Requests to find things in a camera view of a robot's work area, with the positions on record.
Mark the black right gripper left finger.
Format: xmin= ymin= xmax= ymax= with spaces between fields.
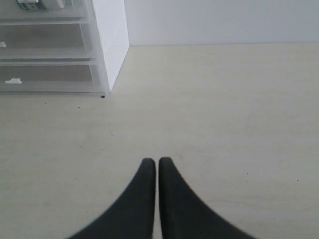
xmin=71 ymin=158 xmax=156 ymax=239

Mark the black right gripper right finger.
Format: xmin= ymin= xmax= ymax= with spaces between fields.
xmin=159 ymin=157 xmax=253 ymax=239

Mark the clear drawer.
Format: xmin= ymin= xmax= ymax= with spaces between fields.
xmin=0 ymin=61 xmax=109 ymax=94
xmin=0 ymin=24 xmax=95 ymax=60
xmin=0 ymin=0 xmax=87 ymax=21

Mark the white plastic drawer cabinet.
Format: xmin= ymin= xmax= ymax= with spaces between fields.
xmin=0 ymin=0 xmax=130 ymax=96

